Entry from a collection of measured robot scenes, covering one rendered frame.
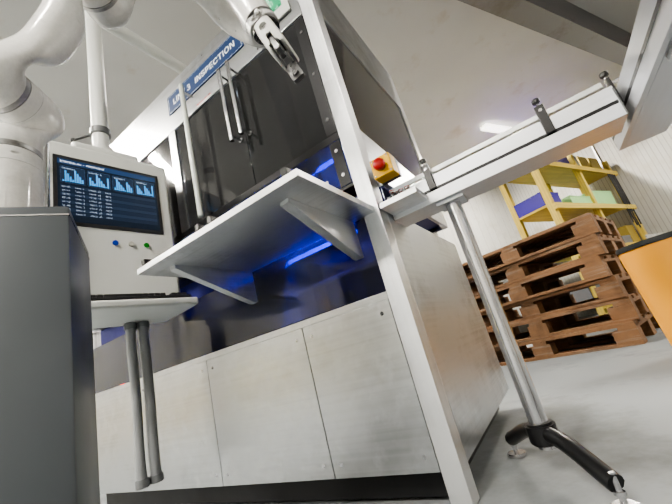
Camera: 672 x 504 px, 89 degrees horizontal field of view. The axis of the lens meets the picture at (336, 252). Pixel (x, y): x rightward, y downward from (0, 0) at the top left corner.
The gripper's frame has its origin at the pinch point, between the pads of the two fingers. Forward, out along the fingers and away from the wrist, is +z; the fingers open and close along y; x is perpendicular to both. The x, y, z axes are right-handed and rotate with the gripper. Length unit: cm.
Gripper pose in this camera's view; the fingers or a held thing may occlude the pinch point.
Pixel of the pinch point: (295, 72)
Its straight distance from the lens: 98.0
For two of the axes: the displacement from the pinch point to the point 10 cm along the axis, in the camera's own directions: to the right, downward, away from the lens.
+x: -8.0, 5.6, 2.1
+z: 5.2, 8.3, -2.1
